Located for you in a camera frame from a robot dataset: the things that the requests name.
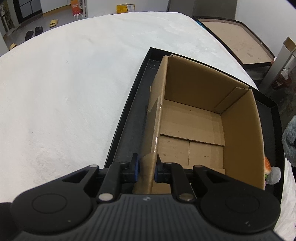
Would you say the brown cardboard box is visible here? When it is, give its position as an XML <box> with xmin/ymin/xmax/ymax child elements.
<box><xmin>134</xmin><ymin>55</ymin><xmax>265</xmax><ymax>194</ymax></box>

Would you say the white paper ball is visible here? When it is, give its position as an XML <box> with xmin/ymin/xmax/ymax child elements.
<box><xmin>266</xmin><ymin>166</ymin><xmax>281</xmax><ymax>185</ymax></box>

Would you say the blue fluffy plush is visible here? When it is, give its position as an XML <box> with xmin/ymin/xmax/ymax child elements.
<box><xmin>281</xmin><ymin>115</ymin><xmax>296</xmax><ymax>167</ymax></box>

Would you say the black shallow tray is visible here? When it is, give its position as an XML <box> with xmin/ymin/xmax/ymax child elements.
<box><xmin>105</xmin><ymin>48</ymin><xmax>285</xmax><ymax>199</ymax></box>

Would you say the hamburger plush toy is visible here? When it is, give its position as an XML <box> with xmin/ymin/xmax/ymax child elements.
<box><xmin>264</xmin><ymin>156</ymin><xmax>271</xmax><ymax>185</ymax></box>

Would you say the yellow slipper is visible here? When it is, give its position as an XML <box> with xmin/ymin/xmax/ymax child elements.
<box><xmin>49</xmin><ymin>19</ymin><xmax>58</xmax><ymax>28</ymax></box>

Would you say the black slipper pair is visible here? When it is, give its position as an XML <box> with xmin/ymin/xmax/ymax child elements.
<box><xmin>25</xmin><ymin>26</ymin><xmax>43</xmax><ymax>41</ymax></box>

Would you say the yellow cardboard box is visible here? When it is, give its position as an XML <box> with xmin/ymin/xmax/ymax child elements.
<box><xmin>116</xmin><ymin>4</ymin><xmax>135</xmax><ymax>14</ymax></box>

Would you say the orange cardboard box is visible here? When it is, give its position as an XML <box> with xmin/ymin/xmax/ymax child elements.
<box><xmin>70</xmin><ymin>0</ymin><xmax>83</xmax><ymax>15</ymax></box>

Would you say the brown board black frame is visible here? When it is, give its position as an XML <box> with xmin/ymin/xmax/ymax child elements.
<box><xmin>194</xmin><ymin>16</ymin><xmax>274</xmax><ymax>69</ymax></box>

